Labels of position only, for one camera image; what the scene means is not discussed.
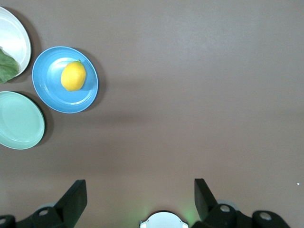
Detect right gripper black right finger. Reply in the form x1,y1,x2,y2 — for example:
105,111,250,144
191,178,290,228

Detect mint green round plate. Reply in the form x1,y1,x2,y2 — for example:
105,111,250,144
0,91,46,150

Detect beige round plate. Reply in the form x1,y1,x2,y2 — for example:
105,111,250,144
0,6,32,79

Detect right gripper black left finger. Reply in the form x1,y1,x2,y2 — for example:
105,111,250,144
0,179,87,228

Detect yellow lemon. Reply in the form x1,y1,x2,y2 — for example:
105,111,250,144
60,60,86,92

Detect blue round plate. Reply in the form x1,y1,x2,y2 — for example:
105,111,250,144
32,46,99,114

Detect green lettuce leaf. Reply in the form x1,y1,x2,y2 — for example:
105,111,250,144
0,48,19,84

